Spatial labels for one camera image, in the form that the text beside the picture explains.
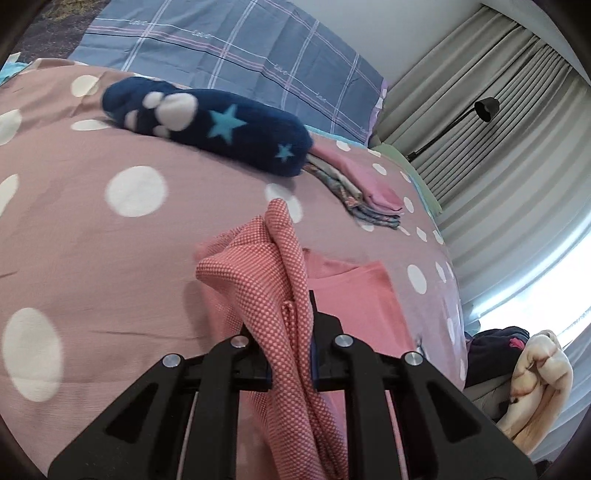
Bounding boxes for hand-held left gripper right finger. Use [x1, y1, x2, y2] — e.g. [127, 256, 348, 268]
[308, 290, 539, 480]

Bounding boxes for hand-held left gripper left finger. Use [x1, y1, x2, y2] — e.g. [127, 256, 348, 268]
[48, 323, 273, 480]

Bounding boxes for red white checked cloth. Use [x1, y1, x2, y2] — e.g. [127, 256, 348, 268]
[194, 198, 349, 480]

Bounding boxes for dark clothes pile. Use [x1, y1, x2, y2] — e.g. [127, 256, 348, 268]
[464, 325, 531, 388]

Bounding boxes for folded patterned clothes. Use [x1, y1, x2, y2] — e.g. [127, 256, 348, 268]
[305, 154, 402, 232]

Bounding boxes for folded coral pink shirt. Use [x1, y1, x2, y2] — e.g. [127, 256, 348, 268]
[302, 248, 422, 480]

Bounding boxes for pink polka dot bedsheet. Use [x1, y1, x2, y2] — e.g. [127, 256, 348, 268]
[0, 58, 469, 480]

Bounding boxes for folded pink garment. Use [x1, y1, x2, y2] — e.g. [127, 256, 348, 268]
[314, 145, 404, 215]

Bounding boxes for light green sheet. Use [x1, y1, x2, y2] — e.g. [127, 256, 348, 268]
[372, 143, 444, 217]

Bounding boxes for cream fleece blanket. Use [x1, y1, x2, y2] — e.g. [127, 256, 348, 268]
[499, 329, 574, 455]

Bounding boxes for navy star paw blanket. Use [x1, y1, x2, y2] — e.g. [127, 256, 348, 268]
[102, 76, 315, 178]

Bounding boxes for grey pleated curtain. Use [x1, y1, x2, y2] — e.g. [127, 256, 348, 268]
[369, 4, 591, 333]

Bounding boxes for black floor lamp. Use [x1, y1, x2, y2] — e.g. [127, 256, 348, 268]
[406, 96, 501, 162]

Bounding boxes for blue plaid pillow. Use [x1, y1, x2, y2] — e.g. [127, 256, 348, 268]
[67, 0, 391, 148]

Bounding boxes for light blue cloth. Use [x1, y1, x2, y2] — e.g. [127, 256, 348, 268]
[0, 53, 28, 86]

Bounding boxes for dark printed panel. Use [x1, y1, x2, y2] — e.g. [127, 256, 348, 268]
[16, 0, 112, 61]

